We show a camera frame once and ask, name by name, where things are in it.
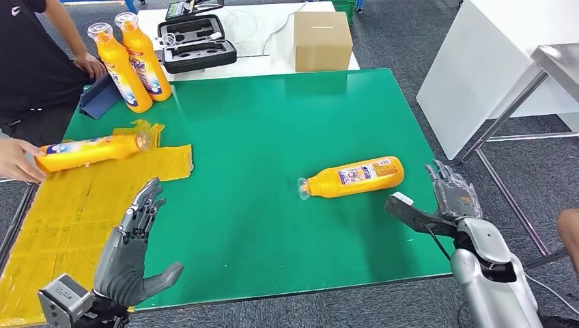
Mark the person's left hand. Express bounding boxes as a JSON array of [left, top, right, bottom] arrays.
[[73, 52, 107, 83]]

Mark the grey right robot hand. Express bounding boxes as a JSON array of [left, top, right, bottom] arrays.
[[424, 159, 483, 223]]

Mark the person's right hand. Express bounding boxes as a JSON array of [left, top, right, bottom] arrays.
[[0, 137, 47, 185]]

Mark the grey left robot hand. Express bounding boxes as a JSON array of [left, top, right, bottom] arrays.
[[92, 177, 185, 309]]

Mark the orange detergent bottle clear cap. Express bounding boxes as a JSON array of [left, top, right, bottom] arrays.
[[113, 12, 173, 103], [87, 23, 154, 114], [34, 131, 152, 174], [296, 156, 406, 202]]

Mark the blue tablet case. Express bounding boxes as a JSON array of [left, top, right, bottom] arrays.
[[79, 72, 123, 121]]

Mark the person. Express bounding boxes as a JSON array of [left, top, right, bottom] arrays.
[[0, 0, 109, 150]]

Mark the yellow taped sheet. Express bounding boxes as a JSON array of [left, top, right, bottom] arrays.
[[0, 120, 194, 327]]

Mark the black foam case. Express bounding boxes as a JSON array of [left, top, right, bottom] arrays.
[[156, 14, 238, 75]]

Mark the person's leg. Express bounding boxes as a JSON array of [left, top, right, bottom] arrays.
[[555, 208, 579, 278]]

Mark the white board panel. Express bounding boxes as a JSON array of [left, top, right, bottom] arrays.
[[415, 0, 579, 161]]

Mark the black shoe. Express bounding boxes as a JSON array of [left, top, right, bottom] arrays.
[[540, 314, 579, 328]]

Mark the steel table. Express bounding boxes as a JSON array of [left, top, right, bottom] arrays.
[[457, 42, 579, 270]]

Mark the white side table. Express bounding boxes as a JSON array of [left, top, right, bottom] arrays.
[[119, 0, 361, 83]]

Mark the brown cardboard box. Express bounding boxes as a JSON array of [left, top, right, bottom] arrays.
[[294, 11, 354, 73]]

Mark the green plastic crate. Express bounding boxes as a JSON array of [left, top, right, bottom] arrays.
[[331, 0, 358, 23]]

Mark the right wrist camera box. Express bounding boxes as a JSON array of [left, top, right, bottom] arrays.
[[384, 191, 457, 238]]

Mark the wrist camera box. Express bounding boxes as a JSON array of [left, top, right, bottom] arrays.
[[384, 191, 457, 238], [37, 273, 94, 328]]

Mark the grey metal frame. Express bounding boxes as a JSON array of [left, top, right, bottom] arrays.
[[0, 178, 40, 266]]

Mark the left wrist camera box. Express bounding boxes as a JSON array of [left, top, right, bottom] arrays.
[[37, 273, 94, 328]]

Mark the white floor cable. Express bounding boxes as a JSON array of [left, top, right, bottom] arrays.
[[524, 271, 579, 316]]

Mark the thin white table cable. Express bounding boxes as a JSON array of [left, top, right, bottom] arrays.
[[261, 1, 309, 55]]

